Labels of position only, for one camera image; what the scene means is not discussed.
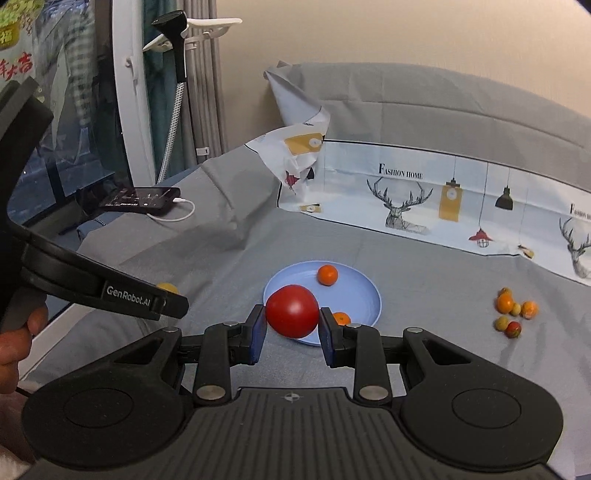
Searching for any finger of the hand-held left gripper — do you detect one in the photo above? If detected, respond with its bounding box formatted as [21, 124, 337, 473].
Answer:
[156, 291, 190, 320]

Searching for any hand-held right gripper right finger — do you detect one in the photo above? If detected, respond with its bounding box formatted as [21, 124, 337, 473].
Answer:
[318, 306, 476, 407]

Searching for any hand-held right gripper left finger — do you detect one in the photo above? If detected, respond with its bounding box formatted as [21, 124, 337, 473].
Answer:
[113, 305, 269, 407]

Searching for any large red tomato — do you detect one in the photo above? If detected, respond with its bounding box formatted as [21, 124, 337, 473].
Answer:
[265, 285, 320, 339]

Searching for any light blue plate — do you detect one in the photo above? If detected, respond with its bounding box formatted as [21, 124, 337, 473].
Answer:
[263, 261, 383, 347]

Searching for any person's left forearm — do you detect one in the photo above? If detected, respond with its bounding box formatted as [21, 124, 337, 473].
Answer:
[0, 392, 37, 464]

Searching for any person's left hand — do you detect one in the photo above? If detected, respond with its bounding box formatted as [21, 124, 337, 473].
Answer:
[0, 305, 49, 394]

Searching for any blue cloth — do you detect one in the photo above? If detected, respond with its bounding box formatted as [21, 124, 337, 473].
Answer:
[75, 218, 110, 243]

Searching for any black smartphone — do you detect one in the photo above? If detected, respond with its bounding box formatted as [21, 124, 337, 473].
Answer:
[99, 186, 182, 214]

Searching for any teal curtain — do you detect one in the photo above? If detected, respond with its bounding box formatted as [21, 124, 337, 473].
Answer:
[142, 0, 186, 177]

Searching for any deer printed white cloth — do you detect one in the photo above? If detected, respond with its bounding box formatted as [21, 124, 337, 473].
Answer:
[263, 61, 591, 281]

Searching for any grey curtain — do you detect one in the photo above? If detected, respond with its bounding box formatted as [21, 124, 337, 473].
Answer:
[185, 0, 230, 164]

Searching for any red paper decoration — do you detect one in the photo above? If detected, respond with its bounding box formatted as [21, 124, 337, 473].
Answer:
[0, 0, 37, 85]

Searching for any white charging cable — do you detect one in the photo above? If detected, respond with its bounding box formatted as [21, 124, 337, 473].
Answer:
[148, 198, 197, 223]

